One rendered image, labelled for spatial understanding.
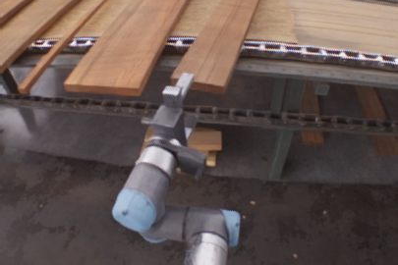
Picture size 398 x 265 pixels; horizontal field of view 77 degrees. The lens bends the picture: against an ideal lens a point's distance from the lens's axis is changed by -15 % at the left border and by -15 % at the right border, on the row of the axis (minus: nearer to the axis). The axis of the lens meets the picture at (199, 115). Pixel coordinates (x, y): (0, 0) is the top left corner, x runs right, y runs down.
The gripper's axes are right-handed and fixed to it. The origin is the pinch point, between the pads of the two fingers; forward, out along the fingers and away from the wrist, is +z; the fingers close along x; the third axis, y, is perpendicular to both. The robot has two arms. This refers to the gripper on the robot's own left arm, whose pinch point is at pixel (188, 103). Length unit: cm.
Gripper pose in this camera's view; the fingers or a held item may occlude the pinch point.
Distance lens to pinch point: 68.1
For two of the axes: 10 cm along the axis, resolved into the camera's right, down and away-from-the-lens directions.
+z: 3.1, -6.9, 6.5
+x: 0.5, 7.0, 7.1
